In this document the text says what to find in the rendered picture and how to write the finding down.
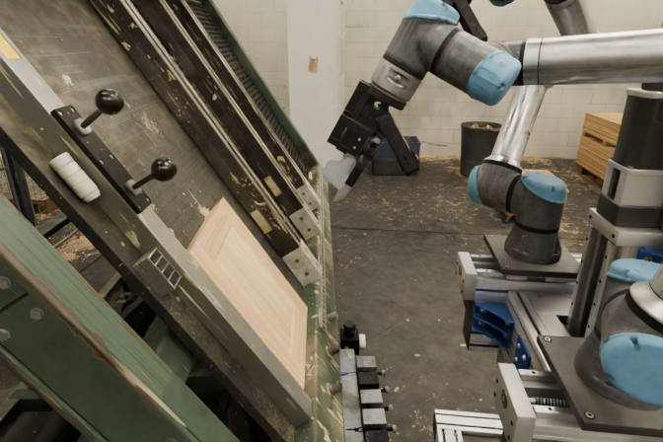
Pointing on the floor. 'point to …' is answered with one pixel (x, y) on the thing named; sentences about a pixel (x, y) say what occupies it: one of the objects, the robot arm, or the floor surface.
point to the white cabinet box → (316, 70)
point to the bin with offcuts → (477, 143)
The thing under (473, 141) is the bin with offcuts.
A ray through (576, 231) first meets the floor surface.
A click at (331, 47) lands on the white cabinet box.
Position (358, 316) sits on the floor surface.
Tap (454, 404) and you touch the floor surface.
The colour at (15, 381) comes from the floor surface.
